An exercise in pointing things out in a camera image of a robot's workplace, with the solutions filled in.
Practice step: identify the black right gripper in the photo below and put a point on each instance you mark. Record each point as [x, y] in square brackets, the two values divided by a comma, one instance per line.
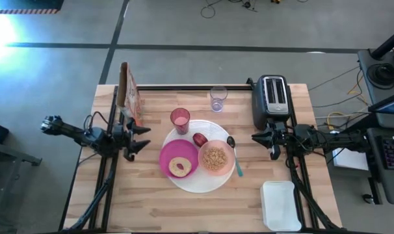
[278, 139]

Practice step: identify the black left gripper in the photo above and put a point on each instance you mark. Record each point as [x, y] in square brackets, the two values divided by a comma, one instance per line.
[125, 139]

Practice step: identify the magenta plastic plate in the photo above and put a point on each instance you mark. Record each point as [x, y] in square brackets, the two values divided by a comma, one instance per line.
[171, 151]

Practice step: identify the orange pumpkin cereal box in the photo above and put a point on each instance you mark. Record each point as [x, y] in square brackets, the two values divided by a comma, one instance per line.
[132, 97]

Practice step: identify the red translucent tumbler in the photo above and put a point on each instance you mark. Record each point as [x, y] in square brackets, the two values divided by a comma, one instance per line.
[180, 121]

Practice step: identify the bagel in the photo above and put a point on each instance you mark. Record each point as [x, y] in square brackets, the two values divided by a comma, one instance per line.
[175, 167]

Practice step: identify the clear drinking glass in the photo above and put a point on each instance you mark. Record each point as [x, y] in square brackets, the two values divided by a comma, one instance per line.
[218, 99]

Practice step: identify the red apple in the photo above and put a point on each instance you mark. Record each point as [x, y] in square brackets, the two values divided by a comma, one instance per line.
[200, 139]

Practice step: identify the peach plastic bowl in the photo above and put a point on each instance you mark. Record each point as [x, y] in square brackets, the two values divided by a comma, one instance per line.
[205, 169]

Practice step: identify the white plastic container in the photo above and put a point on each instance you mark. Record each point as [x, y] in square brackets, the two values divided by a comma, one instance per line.
[280, 206]

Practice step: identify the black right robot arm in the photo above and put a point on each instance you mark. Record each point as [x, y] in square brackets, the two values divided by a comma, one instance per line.
[333, 139]

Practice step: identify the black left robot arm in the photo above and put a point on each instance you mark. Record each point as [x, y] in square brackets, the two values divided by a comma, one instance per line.
[67, 129]

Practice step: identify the dark two-slot toaster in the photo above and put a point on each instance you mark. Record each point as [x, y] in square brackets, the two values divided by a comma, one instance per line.
[263, 104]

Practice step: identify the cereal pile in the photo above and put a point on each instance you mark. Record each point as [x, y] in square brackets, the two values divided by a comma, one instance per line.
[215, 158]

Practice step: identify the white round woven placemat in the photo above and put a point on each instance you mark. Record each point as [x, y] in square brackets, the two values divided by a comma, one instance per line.
[200, 182]

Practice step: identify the white paper sheet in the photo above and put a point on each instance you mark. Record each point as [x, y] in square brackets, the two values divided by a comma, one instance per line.
[349, 161]

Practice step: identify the laptop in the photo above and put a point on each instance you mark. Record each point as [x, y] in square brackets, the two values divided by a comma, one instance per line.
[390, 110]

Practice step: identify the grey metal cart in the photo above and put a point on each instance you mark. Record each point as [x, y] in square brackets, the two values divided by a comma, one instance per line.
[8, 156]

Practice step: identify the grey desk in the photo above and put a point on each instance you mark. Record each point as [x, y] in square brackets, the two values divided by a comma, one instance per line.
[393, 182]

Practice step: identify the black metal table frame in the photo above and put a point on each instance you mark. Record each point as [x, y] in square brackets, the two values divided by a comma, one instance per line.
[197, 87]

